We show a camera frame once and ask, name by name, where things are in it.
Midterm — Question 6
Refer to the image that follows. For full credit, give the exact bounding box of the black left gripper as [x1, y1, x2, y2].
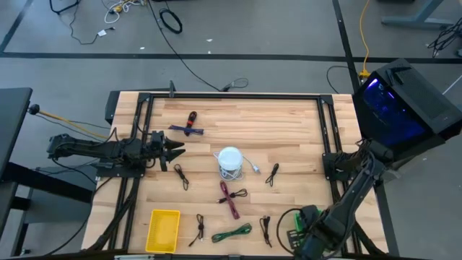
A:
[146, 130, 186, 173]

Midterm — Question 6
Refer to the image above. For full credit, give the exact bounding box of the purple braided cable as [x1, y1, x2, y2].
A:
[167, 124, 205, 136]

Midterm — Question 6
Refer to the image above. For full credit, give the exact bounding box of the black USB cable bundle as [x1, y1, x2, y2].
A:
[258, 215, 273, 248]
[173, 163, 190, 191]
[265, 162, 280, 188]
[216, 188, 249, 204]
[188, 213, 205, 248]

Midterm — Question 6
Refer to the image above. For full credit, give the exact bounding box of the black cable with red tie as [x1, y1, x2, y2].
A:
[183, 110, 199, 137]

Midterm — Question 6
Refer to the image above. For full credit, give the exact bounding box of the magenta braided cable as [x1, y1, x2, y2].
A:
[219, 180, 241, 220]

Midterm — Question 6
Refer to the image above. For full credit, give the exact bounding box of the green braided cable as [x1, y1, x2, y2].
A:
[211, 222, 253, 244]

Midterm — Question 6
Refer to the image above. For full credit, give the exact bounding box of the yellow plastic basket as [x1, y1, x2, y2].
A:
[144, 209, 181, 254]

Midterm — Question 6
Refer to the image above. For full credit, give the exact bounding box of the black computer tower blue-lit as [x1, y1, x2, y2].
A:
[352, 57, 462, 164]

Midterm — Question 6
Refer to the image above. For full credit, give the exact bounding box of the yellow rod with black knob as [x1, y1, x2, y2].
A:
[27, 103, 109, 140]

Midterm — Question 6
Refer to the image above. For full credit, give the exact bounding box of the black side desk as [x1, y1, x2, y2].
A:
[0, 86, 95, 258]

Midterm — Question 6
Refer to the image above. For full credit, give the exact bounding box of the grey desk leg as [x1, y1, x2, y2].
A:
[380, 0, 456, 30]

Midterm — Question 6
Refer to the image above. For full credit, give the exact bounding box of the white lamp power cord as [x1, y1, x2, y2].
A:
[212, 151, 261, 182]

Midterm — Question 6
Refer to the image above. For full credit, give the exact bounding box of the long black floor cable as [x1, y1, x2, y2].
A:
[147, 0, 250, 93]

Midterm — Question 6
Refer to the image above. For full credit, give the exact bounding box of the black coiled floor cable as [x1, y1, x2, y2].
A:
[158, 7, 183, 35]

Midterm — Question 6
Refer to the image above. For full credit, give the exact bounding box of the thin cable with white adapter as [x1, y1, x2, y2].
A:
[68, 1, 116, 46]

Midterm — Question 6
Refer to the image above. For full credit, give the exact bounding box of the white floor cable bundle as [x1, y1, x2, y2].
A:
[103, 0, 146, 25]

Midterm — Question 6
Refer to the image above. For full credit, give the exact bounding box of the yellow floor cable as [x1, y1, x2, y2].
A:
[358, 0, 372, 79]

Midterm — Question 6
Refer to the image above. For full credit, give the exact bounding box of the black floor cable tangle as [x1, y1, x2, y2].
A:
[427, 16, 462, 59]

